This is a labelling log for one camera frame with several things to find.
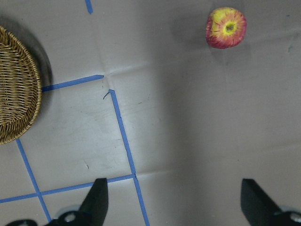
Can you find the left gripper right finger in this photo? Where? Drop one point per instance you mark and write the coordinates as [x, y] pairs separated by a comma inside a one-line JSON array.
[[260, 210]]

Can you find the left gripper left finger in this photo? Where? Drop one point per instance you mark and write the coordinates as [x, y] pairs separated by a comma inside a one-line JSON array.
[[92, 211]]

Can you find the red yellow apple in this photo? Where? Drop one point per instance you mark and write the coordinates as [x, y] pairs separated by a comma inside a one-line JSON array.
[[225, 28]]

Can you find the woven wicker basket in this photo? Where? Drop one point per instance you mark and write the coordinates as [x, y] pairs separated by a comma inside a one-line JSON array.
[[20, 88]]

